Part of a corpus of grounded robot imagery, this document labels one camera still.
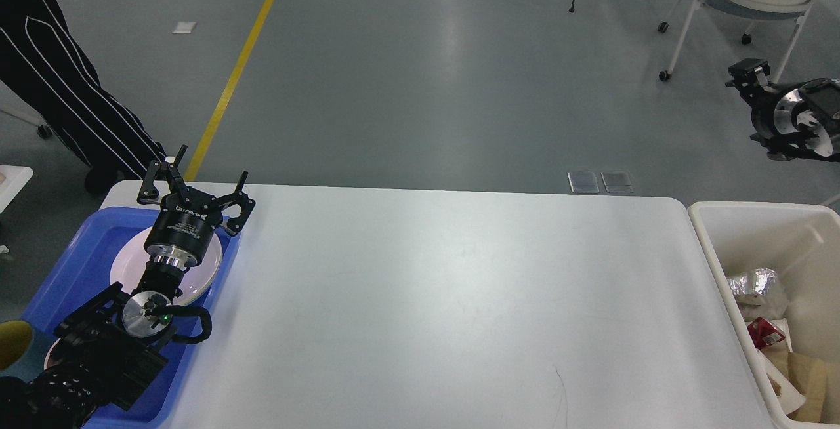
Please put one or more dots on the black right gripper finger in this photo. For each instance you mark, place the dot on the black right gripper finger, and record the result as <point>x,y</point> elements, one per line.
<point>778,147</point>
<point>750,77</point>

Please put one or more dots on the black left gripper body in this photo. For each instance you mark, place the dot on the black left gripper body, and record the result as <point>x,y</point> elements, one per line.
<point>185,227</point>

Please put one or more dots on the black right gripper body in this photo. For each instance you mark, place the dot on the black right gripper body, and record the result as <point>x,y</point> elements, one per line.
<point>777,114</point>

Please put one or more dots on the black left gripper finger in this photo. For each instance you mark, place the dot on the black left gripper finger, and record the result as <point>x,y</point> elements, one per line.
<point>180,195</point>
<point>231,212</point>

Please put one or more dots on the pink plate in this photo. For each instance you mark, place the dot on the pink plate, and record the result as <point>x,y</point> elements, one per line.
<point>129,265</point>

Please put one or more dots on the red foil wrapper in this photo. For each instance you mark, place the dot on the red foil wrapper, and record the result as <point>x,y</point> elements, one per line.
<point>764,333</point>

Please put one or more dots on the large brown paper bag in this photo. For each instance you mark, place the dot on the large brown paper bag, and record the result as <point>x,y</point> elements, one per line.
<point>809,376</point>

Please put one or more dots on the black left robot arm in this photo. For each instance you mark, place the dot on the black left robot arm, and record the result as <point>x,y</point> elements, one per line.
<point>109,349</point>

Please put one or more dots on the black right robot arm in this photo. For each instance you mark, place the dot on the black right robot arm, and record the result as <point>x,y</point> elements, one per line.
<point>820,123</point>

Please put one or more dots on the white plastic bin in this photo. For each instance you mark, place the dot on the white plastic bin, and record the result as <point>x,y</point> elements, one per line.
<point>801,243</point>

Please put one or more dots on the white side table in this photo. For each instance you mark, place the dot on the white side table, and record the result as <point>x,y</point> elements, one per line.
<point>14,179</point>

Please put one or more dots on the right floor plate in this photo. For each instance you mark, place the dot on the right floor plate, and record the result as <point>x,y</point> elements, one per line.
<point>617,182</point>

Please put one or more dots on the floor plate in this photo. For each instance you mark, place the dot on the floor plate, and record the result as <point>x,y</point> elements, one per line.
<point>583,182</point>
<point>617,182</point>

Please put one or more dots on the person in black tracksuit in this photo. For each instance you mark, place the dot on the person in black tracksuit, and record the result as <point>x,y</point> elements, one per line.
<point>47,69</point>

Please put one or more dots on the left floor plate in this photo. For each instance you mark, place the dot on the left floor plate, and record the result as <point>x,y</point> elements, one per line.
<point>583,182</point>

